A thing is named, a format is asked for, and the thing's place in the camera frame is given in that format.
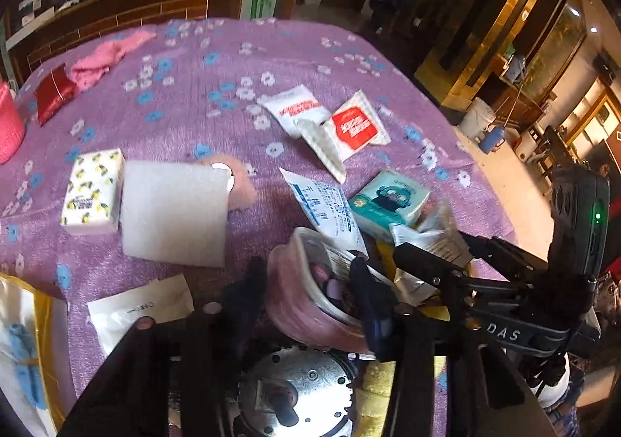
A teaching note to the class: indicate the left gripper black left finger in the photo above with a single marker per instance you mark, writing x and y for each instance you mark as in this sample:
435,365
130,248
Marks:
242,304

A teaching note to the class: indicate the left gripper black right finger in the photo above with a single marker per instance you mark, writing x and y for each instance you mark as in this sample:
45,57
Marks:
375,302

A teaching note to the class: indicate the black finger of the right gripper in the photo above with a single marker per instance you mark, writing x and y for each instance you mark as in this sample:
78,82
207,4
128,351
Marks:
428,267

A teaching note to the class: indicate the teal cartoon tissue pack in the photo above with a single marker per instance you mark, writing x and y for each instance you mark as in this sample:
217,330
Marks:
390,198

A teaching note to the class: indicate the clear pink-trimmed cosmetic pouch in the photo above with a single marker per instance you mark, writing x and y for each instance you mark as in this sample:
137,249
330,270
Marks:
296,297

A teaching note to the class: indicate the white and blue wipes packet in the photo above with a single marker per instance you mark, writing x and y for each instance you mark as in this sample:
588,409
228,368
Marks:
328,210

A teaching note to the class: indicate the white foam sheet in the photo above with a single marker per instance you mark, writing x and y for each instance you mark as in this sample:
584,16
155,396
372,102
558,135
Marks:
174,213

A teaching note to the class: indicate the white packet with red label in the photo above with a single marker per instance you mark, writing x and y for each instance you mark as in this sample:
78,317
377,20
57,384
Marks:
351,128

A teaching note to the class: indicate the white packet with red text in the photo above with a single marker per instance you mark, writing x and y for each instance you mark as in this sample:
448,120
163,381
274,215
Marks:
294,105

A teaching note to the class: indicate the silver round metal disc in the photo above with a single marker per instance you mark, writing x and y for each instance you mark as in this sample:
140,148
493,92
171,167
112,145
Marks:
297,391

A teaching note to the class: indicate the pink round plush toy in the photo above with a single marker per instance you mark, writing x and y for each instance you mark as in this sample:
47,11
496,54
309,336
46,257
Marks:
241,193

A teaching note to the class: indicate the white paper envelope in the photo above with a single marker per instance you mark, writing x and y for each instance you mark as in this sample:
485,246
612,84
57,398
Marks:
163,300

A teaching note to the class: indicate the blue water bottle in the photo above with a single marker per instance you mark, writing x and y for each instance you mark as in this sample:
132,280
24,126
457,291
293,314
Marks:
492,140

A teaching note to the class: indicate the white bucket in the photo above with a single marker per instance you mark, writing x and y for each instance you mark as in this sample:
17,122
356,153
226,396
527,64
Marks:
478,116

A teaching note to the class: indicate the purple floral tablecloth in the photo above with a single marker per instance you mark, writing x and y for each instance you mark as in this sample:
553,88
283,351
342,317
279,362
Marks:
195,92

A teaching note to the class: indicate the lemon print tissue pack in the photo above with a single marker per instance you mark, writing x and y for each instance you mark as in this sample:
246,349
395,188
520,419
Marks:
92,201

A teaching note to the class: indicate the yellow storage box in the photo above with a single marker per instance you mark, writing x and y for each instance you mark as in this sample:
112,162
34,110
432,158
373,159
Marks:
46,317

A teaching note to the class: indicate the blue cloth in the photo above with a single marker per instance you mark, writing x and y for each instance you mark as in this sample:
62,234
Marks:
23,348

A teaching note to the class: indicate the pink cloth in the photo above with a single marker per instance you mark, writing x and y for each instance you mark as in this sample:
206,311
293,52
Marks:
89,70

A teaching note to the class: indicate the red satin pouch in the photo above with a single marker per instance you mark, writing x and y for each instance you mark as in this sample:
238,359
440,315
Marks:
55,91

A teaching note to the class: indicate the pink knitted bottle sleeve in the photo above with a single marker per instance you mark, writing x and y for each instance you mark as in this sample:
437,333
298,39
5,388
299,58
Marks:
12,128

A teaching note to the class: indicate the wooden sideboard cabinet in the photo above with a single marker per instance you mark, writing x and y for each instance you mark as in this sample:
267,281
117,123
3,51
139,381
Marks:
90,20

